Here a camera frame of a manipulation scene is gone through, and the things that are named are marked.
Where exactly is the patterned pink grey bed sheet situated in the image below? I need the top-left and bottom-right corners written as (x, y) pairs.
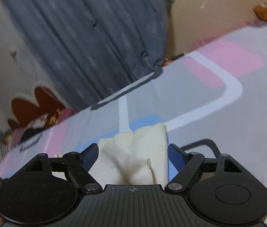
top-left (0, 22), bottom-right (267, 227)

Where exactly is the red headboard with white trim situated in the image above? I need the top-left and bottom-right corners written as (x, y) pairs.
top-left (6, 82), bottom-right (66, 133)

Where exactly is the dark floral pillow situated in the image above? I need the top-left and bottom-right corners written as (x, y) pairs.
top-left (2, 107), bottom-right (66, 147)

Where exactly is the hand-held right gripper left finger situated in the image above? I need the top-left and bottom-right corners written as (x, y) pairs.
top-left (27, 143), bottom-right (102, 192)

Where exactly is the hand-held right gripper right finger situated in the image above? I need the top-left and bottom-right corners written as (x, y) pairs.
top-left (166, 143), bottom-right (243, 191)

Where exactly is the cream arched headboard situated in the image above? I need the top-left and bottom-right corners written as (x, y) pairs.
top-left (169, 0), bottom-right (267, 58)

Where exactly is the blue grey window curtain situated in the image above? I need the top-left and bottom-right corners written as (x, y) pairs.
top-left (0, 0), bottom-right (170, 112)

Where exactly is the cream knit sweater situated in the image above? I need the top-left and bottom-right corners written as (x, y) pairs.
top-left (55, 122), bottom-right (170, 186)

